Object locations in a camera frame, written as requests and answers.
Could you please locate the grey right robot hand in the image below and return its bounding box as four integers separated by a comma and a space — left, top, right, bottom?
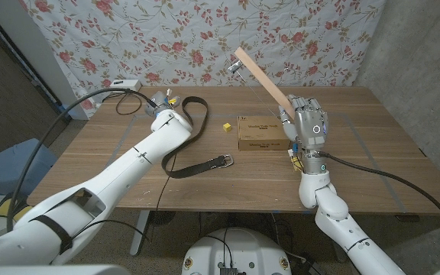
279, 95, 330, 150

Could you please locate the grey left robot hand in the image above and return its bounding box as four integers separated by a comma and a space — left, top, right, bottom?
144, 90, 183, 119

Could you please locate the long wooden stick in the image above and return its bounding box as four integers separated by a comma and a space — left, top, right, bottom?
234, 46, 296, 119

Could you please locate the dark brown leather belt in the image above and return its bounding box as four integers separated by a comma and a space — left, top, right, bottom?
161, 95, 235, 180

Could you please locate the flat cardboard box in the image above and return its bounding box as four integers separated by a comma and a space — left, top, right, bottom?
237, 115, 293, 151

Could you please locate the white power strip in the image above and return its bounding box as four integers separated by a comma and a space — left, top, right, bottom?
109, 79, 142, 94

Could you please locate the floral backdrop cloth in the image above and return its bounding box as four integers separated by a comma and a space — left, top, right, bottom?
19, 0, 387, 121

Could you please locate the white table leg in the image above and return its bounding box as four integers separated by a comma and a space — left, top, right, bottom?
130, 209, 152, 256

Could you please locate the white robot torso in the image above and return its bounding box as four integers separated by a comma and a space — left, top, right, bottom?
181, 228, 293, 275

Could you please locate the thin black power strip cable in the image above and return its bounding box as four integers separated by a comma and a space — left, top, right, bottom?
101, 90, 144, 115

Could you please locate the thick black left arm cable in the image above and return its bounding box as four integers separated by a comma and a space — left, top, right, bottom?
5, 88, 158, 232

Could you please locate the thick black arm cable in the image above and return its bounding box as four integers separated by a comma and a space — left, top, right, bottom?
5, 88, 158, 232
315, 150, 440, 238

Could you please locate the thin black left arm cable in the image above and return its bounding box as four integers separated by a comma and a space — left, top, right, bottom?
154, 152, 179, 213

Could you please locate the metal wire clip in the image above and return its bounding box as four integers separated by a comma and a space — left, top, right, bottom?
227, 60, 282, 118

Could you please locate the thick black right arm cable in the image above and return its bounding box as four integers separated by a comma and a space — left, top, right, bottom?
315, 150, 440, 238

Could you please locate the black strap on arm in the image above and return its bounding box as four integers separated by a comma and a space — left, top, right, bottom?
28, 214, 74, 253

